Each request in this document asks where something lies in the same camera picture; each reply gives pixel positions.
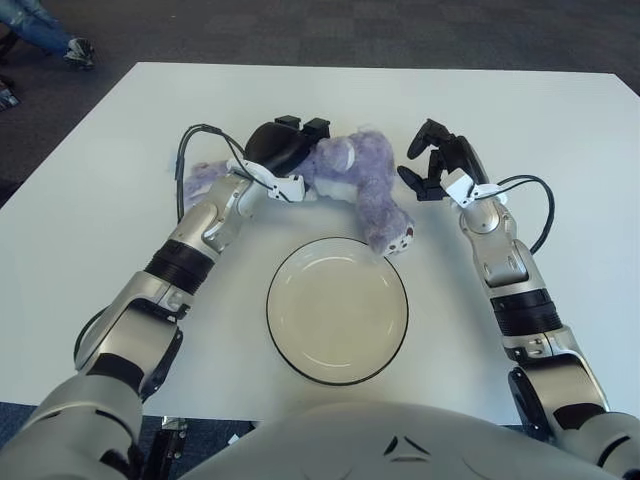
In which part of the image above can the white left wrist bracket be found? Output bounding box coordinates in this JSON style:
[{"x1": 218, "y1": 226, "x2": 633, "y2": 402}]
[{"x1": 227, "y1": 159, "x2": 307, "y2": 202}]

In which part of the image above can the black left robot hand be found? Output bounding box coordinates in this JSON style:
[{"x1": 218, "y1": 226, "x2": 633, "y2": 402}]
[{"x1": 244, "y1": 114, "x2": 331, "y2": 175}]

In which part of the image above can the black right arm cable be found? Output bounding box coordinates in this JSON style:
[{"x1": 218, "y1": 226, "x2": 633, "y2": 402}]
[{"x1": 479, "y1": 174, "x2": 556, "y2": 254}]

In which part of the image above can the black pole with metal clamp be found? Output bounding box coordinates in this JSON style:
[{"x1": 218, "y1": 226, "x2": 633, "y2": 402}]
[{"x1": 144, "y1": 417, "x2": 189, "y2": 480}]

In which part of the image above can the dark shoe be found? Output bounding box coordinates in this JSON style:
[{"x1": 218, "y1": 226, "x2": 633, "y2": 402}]
[{"x1": 0, "y1": 74, "x2": 21, "y2": 112}]

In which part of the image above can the blue jeans leg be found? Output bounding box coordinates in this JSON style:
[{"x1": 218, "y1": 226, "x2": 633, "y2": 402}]
[{"x1": 0, "y1": 0, "x2": 71, "y2": 56}]

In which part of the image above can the purple plush bunny doll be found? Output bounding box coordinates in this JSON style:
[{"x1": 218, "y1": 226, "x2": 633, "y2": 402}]
[{"x1": 182, "y1": 132, "x2": 417, "y2": 257}]

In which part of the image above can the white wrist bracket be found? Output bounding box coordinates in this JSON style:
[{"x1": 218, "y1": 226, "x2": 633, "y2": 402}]
[
  {"x1": 227, "y1": 159, "x2": 307, "y2": 202},
  {"x1": 444, "y1": 169, "x2": 501, "y2": 207}
]

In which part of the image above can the silver robot torso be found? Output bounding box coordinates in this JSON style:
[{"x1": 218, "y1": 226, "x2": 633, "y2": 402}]
[{"x1": 179, "y1": 399, "x2": 626, "y2": 480}]

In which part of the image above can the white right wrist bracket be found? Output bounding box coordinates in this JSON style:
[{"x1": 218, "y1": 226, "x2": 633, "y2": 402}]
[{"x1": 444, "y1": 169, "x2": 501, "y2": 207}]

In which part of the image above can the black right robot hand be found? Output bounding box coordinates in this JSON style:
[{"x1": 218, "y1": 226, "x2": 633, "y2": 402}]
[{"x1": 399, "y1": 118, "x2": 489, "y2": 202}]

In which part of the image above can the white plate with black rim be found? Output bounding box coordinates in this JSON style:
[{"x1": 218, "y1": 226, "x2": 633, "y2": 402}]
[{"x1": 266, "y1": 237, "x2": 410, "y2": 387}]

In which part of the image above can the grey white sneaker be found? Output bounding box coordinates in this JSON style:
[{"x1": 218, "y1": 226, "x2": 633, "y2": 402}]
[{"x1": 63, "y1": 38, "x2": 96, "y2": 70}]

